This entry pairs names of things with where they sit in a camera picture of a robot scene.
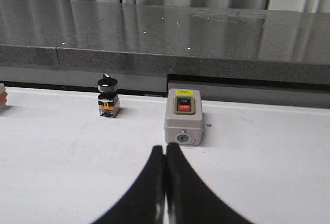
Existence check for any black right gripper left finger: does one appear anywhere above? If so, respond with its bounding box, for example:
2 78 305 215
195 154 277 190
94 146 165 223

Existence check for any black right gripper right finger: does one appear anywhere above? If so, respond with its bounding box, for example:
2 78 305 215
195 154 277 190
166 143 250 223

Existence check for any grey stone counter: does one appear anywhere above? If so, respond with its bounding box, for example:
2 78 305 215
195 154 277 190
1 0 329 85

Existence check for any grey on-off switch box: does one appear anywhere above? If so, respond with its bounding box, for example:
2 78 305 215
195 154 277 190
164 88 204 146

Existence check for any black rotary selector switch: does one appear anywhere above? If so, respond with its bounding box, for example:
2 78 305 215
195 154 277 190
97 74 120 117

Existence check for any green pushbutton switch white body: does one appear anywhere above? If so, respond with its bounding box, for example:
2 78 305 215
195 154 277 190
0 83 8 109

